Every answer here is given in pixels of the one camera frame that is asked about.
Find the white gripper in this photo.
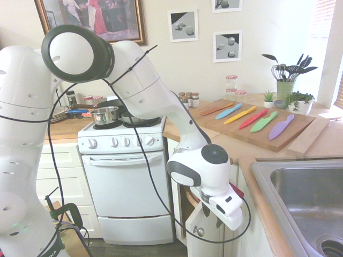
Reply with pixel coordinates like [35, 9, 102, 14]
[200, 199, 244, 232]

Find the white cabinet door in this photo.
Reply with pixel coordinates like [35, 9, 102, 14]
[185, 201, 227, 257]

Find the metal cabinet door knob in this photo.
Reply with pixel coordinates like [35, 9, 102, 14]
[192, 225, 206, 238]

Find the white corner base cabinet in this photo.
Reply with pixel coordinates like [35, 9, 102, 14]
[166, 137, 241, 257]

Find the white drawer cabinet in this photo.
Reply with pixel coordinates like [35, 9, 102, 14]
[36, 143, 104, 239]

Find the wooden lazy susan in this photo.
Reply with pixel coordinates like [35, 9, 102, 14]
[184, 187, 201, 209]

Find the white oven bottom drawer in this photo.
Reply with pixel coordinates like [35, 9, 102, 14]
[98, 214, 175, 246]

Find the stainless steel sink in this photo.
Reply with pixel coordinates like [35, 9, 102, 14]
[250, 158, 343, 257]

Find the white stove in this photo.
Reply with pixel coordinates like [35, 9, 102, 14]
[77, 115, 176, 246]

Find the yellow knife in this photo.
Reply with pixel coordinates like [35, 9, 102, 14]
[223, 105, 258, 125]

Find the red knife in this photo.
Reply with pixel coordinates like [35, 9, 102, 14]
[238, 108, 269, 130]

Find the blue knife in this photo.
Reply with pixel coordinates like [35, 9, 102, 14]
[215, 103, 243, 120]

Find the green knife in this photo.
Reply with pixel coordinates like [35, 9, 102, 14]
[249, 111, 279, 134]

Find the orange knife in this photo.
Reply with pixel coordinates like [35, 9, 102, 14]
[199, 102, 235, 117]

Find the purple knife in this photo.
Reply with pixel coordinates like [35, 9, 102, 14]
[268, 114, 295, 141]

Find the black stove burner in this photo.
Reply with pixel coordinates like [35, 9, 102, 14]
[92, 120, 124, 131]
[123, 116, 162, 129]

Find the large wooden cutting board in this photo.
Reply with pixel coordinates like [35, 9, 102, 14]
[187, 99, 317, 154]

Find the light wooden plank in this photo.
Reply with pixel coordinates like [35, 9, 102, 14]
[286, 116, 331, 159]

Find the small succulent in white pot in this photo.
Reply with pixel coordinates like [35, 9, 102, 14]
[263, 89, 277, 109]

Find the gray saucepan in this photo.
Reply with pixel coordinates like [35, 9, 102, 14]
[121, 111, 159, 125]

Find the brown wooden board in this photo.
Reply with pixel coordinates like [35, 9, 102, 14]
[50, 200, 91, 257]

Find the black bar clamp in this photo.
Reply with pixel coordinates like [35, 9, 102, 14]
[43, 186, 84, 234]

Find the trailing plant in white pot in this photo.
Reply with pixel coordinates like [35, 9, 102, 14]
[284, 90, 316, 116]

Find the green utensil holder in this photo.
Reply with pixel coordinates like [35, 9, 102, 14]
[276, 79, 296, 101]

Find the stainless steel pot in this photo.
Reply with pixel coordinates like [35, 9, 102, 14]
[91, 105, 120, 125]

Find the metal whisk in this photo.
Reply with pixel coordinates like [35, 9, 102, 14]
[271, 64, 286, 81]

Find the black slotted spoon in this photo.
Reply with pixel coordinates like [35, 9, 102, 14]
[284, 65, 300, 81]

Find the black serving spoon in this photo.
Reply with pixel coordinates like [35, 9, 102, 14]
[261, 54, 281, 71]

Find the gray still life print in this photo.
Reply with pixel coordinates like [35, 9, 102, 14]
[167, 9, 200, 43]
[212, 29, 243, 64]
[211, 0, 244, 14]

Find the wooden window blind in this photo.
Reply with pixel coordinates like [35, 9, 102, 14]
[333, 71, 343, 109]

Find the black spatula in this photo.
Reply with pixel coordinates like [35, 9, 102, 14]
[296, 53, 314, 68]

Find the stack of white plates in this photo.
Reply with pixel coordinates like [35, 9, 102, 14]
[49, 111, 68, 124]

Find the dark pepper jar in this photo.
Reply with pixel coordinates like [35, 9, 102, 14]
[66, 90, 77, 107]

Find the gold framed painting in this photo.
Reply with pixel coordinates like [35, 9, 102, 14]
[33, 0, 148, 47]

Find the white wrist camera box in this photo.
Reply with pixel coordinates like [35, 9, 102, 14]
[210, 194, 243, 215]

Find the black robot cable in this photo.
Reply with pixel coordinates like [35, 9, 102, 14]
[0, 79, 252, 257]

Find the white oven door handle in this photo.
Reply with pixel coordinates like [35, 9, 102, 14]
[89, 153, 164, 165]

